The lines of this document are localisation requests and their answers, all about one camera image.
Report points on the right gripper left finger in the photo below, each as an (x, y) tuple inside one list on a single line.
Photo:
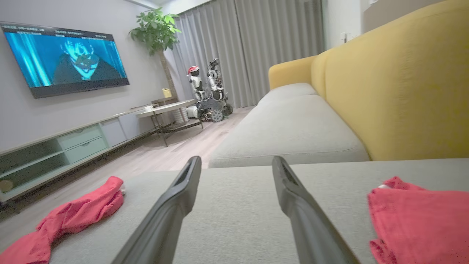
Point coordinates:
[(165, 220)]

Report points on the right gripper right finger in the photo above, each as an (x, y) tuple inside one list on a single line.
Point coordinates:
[(307, 220)]

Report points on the red shorts with white stripe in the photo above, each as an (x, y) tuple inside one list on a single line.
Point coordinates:
[(73, 212)]

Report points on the red basketball jersey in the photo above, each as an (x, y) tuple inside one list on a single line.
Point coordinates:
[(421, 220)]

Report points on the long grey sofa seat cushion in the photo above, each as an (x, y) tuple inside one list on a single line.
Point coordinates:
[(293, 135)]

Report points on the white ribbed cylinder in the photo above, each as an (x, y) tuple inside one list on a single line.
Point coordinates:
[(185, 113)]

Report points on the round white coffee table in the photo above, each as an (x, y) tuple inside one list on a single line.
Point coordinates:
[(168, 108)]

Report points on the long low TV cabinet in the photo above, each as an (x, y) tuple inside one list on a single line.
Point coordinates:
[(73, 146)]

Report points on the small yellow box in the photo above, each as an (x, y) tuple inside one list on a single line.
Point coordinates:
[(167, 93)]

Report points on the parked wheeled humanoid robot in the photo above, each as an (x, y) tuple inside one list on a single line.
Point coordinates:
[(212, 99)]

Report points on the short grey sofa seat cushion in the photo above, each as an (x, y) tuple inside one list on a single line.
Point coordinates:
[(289, 90)]

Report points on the yellow and grey sofa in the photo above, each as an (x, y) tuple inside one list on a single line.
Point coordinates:
[(395, 84)]

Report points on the grey pleated curtain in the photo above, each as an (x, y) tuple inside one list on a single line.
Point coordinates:
[(249, 47)]

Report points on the tall green potted tree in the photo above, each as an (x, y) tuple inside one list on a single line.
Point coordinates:
[(157, 33)]

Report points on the wall-mounted flat television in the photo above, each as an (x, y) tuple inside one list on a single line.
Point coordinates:
[(62, 60)]

